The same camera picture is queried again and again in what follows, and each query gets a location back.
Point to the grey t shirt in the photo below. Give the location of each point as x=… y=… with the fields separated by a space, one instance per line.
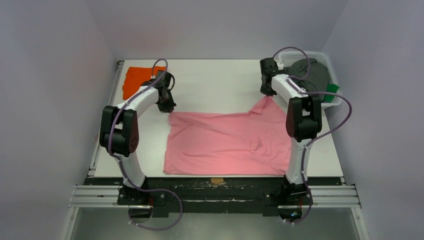
x=317 y=79

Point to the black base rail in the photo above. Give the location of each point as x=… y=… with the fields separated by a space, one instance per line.
x=161 y=196

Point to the folded orange t shirt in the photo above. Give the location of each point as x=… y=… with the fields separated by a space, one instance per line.
x=136 y=76

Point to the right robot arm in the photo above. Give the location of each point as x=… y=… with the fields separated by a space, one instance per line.
x=303 y=123

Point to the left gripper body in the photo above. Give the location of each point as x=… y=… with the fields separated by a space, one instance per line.
x=168 y=96

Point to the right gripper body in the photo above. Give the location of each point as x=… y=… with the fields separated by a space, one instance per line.
x=266 y=88

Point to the brown tape piece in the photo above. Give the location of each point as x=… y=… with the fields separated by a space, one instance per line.
x=217 y=180

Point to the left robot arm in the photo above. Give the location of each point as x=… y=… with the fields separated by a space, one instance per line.
x=119 y=130

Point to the green t shirt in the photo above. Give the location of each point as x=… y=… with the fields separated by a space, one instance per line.
x=331 y=88

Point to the white plastic basket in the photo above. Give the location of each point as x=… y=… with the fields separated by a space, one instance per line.
x=288 y=58

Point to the pink t shirt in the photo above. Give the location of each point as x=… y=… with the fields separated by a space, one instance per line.
x=244 y=143

